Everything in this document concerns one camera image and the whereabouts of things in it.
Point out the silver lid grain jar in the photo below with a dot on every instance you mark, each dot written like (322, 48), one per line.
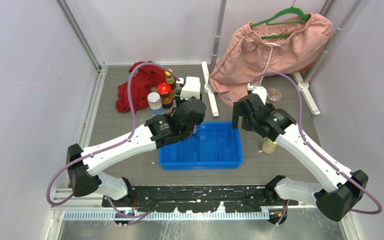
(274, 94)

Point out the white slotted cable duct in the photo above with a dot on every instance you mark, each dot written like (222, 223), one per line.
(219, 214)

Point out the white lid sago jar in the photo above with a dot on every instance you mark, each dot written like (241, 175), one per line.
(155, 104)

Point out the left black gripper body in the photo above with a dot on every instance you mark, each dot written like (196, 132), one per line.
(179, 100)

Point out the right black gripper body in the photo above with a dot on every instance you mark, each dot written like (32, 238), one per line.
(247, 123)

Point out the yellow cap sauce bottle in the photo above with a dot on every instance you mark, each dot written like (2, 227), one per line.
(172, 82)

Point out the white clothes rack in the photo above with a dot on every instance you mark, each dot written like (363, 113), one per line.
(302, 79)

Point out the blue plastic divided bin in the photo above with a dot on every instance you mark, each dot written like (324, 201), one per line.
(215, 145)

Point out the yellow lid grain jar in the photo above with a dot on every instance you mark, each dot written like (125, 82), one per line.
(269, 147)

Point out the red cloth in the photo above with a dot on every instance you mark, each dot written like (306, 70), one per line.
(145, 78)

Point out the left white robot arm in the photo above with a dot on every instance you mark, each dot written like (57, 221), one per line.
(87, 165)

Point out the red lid chili jar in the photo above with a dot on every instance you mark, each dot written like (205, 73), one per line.
(165, 92)

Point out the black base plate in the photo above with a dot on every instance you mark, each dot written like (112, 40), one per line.
(199, 198)

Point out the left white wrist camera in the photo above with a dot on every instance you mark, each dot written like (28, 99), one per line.
(189, 87)

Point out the pink shorts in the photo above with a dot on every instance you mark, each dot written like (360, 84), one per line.
(285, 48)

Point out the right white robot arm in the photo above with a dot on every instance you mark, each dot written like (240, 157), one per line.
(337, 189)

